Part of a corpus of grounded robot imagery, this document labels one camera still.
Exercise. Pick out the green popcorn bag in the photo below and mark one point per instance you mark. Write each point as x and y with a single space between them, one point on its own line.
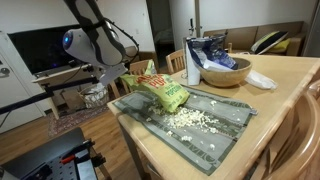
163 90

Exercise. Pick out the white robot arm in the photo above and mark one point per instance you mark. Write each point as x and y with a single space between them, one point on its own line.
96 40

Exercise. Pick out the white paper bag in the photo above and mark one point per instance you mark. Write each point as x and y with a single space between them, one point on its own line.
191 70

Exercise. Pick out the white popcorn pile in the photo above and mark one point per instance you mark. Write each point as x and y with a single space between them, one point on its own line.
186 118

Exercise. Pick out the blue snack bag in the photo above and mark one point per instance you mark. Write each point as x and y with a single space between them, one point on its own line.
210 50

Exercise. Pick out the green striped cloth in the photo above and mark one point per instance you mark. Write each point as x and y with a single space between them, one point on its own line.
200 150

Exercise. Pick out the slatted wooden chair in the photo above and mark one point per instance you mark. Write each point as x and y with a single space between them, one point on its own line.
175 60
136 68

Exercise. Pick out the brown armchair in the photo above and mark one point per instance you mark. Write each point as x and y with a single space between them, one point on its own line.
146 55

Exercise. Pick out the white paper sheet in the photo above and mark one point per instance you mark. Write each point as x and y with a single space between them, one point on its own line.
213 65

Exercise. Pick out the wooden bowl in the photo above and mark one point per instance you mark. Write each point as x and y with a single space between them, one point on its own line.
223 76

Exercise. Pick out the wicker basket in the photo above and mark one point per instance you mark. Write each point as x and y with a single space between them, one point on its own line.
94 96

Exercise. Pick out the cardboard box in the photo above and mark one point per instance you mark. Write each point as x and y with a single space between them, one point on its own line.
73 100

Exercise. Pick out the patterned rug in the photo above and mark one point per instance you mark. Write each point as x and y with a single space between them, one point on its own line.
73 121

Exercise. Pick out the brown sofa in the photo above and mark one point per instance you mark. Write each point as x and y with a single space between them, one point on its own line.
240 36

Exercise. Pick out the red tool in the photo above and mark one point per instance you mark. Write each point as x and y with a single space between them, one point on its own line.
67 159

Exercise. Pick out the black tripod bar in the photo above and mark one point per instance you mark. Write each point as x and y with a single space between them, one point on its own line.
43 95

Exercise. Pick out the striped pillow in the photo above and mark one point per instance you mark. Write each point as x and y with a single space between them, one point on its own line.
268 40

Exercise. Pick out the yellow pillow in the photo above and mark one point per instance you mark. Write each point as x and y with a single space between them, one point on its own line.
282 46

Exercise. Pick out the black flat television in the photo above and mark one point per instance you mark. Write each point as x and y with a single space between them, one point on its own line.
33 50

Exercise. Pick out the black equipment cart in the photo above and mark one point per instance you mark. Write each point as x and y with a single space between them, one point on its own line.
43 156

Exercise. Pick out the white door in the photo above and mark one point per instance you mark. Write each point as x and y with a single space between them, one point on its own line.
16 100

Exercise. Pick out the curved wooden chair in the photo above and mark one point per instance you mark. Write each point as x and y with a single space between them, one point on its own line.
300 140

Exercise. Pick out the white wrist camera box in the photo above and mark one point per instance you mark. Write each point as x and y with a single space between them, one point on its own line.
111 75

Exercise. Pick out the white wall switch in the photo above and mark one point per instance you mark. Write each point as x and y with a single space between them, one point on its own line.
137 31

